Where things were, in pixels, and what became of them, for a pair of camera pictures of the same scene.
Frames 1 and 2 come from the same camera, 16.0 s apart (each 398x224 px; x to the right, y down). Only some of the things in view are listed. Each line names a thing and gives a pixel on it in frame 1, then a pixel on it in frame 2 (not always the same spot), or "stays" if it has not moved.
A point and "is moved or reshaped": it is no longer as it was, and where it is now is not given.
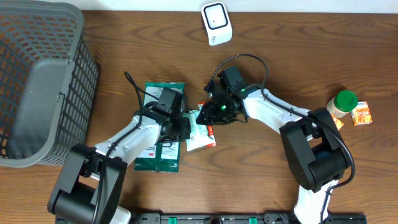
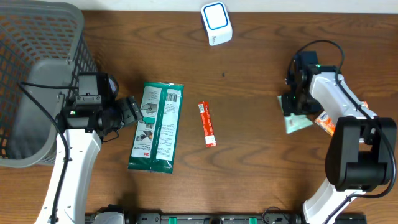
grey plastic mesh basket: x=48 y=82 stays
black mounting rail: x=239 y=218 stays
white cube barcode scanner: x=217 y=23 stays
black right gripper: x=211 y=117 to x=289 y=107
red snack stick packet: x=211 y=140 stays
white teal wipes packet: x=199 y=136 is moved or reshaped
